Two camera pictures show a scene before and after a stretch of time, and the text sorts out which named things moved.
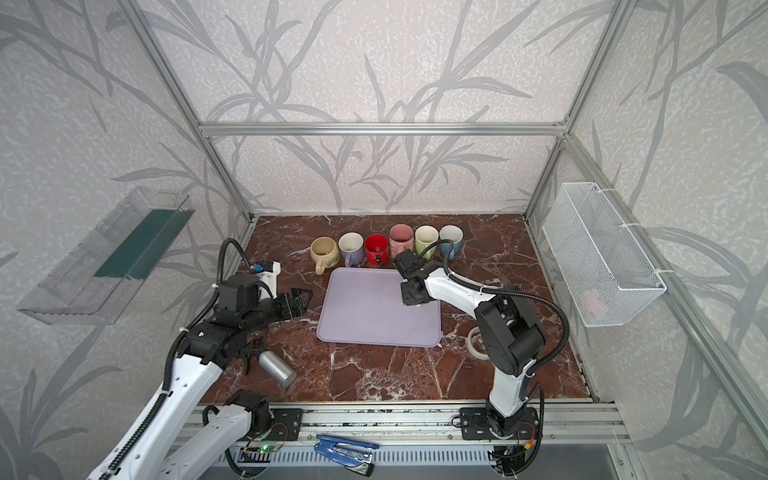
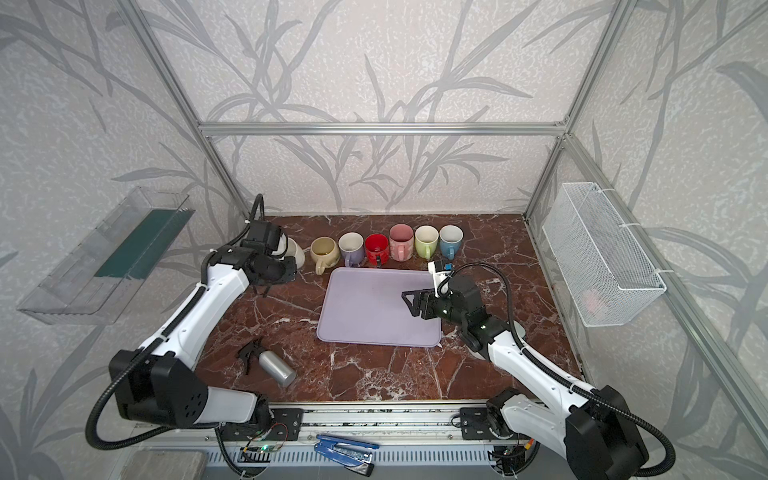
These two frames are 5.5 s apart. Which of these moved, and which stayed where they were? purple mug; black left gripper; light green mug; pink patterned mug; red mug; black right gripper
Moved: black right gripper; black left gripper
Stayed: red mug; purple mug; light green mug; pink patterned mug
